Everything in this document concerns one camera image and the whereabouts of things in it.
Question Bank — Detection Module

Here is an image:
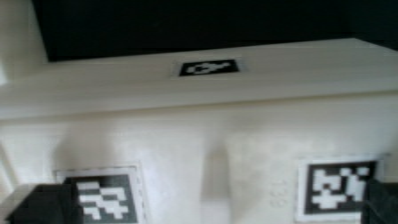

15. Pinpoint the white cabinet door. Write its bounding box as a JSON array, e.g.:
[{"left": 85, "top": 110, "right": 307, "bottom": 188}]
[{"left": 0, "top": 94, "right": 398, "bottom": 224}]

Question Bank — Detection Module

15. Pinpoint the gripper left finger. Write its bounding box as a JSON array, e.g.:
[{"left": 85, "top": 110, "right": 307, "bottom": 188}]
[{"left": 1, "top": 184, "right": 80, "bottom": 224}]

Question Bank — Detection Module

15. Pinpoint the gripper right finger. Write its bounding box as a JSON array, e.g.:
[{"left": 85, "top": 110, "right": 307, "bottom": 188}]
[{"left": 362, "top": 181, "right": 398, "bottom": 224}]

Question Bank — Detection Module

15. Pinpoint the white cabinet body box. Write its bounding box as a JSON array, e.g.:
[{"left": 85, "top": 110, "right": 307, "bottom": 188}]
[{"left": 0, "top": 39, "right": 398, "bottom": 120}]

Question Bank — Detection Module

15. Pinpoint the white U-shaped fence frame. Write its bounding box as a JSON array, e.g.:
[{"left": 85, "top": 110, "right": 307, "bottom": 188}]
[{"left": 0, "top": 0, "right": 46, "bottom": 85}]

